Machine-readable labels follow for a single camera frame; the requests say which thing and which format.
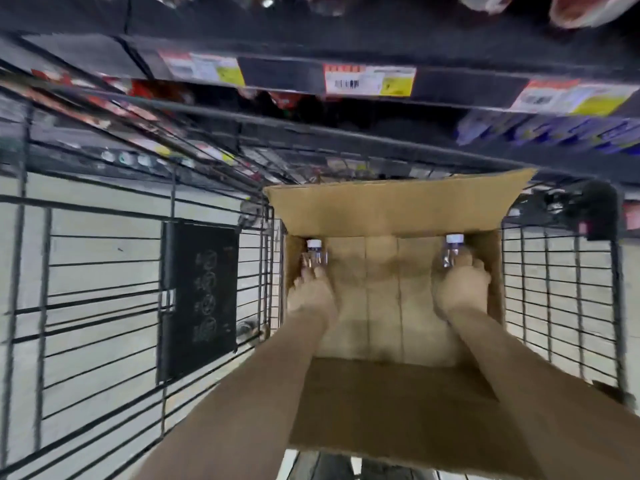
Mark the small clear water bottle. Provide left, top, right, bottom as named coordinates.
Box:
left=301, top=238, right=329, bottom=269
left=441, top=233, right=471, bottom=269

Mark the black wire shopping cart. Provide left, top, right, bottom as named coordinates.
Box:
left=0, top=59, right=631, bottom=480

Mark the black cart seat panel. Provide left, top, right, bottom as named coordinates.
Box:
left=157, top=220, right=241, bottom=385

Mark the person's left forearm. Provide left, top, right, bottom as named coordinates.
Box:
left=132, top=309, right=341, bottom=480

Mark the white yellow price tag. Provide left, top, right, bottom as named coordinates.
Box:
left=159, top=50, right=246, bottom=87
left=509, top=79, right=640, bottom=117
left=323, top=63, right=417, bottom=97

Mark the person's left leg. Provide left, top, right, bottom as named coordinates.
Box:
left=295, top=452, right=356, bottom=480

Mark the person's right hand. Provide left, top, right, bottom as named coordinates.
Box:
left=432, top=252, right=492, bottom=321

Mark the dark grey metal shelf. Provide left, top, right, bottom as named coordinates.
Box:
left=0, top=0, right=640, bottom=185

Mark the person's left hand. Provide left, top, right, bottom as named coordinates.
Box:
left=285, top=262, right=339, bottom=329

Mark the group of dark red jars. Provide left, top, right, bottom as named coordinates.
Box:
left=457, top=0, right=640, bottom=29

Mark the person's right forearm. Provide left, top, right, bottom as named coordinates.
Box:
left=442, top=302, right=640, bottom=480

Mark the group of red packaged bottles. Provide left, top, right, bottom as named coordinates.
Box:
left=0, top=69, right=196, bottom=141

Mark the brown cardboard box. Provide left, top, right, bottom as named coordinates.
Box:
left=263, top=168, right=539, bottom=480

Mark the group of dark capped bottles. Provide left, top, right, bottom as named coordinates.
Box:
left=97, top=149, right=201, bottom=171

